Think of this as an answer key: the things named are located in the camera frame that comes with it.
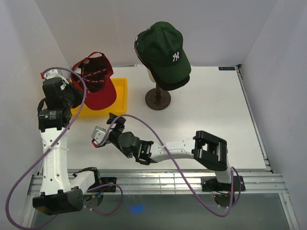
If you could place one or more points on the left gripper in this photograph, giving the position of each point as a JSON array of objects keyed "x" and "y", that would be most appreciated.
[{"x": 79, "y": 94}]

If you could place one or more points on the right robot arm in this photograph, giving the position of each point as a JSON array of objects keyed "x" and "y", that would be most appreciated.
[{"x": 207, "y": 149}]

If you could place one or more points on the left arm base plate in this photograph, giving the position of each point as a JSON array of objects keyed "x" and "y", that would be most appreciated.
[{"x": 110, "y": 188}]

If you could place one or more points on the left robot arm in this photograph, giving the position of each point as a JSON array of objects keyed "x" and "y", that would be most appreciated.
[{"x": 57, "y": 193}]

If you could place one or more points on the aluminium frame rail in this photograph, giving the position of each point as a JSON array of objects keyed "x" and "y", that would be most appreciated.
[{"x": 150, "y": 182}]

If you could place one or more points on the dark green cap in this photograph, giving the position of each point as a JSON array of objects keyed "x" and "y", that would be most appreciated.
[{"x": 161, "y": 47}]

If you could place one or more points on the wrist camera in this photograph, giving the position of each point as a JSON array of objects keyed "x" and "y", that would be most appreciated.
[
  {"x": 99, "y": 137},
  {"x": 55, "y": 73}
]

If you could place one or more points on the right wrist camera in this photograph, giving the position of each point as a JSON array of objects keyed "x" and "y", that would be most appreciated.
[{"x": 99, "y": 137}]

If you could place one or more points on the yellow plastic tray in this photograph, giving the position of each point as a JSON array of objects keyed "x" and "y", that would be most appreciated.
[{"x": 120, "y": 95}]

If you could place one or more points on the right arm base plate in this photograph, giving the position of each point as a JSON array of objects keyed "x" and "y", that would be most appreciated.
[{"x": 210, "y": 184}]

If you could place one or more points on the beige mannequin head stand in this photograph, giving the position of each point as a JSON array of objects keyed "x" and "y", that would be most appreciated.
[{"x": 156, "y": 98}]

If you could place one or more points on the black cap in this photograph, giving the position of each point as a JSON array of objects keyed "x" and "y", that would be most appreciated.
[{"x": 162, "y": 83}]

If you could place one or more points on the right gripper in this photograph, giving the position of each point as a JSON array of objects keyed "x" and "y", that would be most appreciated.
[{"x": 120, "y": 121}]

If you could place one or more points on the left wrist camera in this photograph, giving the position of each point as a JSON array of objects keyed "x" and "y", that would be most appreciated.
[{"x": 55, "y": 73}]

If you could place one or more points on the red cap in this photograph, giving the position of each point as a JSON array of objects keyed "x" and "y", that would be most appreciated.
[{"x": 96, "y": 72}]

